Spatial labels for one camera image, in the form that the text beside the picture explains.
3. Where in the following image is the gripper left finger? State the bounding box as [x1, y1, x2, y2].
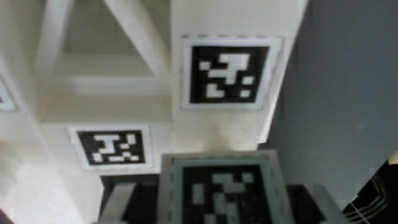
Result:
[95, 183, 158, 224]

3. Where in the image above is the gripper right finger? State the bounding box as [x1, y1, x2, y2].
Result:
[286, 184, 349, 224]

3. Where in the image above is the white tagged cube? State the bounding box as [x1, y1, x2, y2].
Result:
[156, 150, 294, 224]

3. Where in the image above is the white chair back part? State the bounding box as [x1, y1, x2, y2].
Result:
[0, 0, 309, 224]

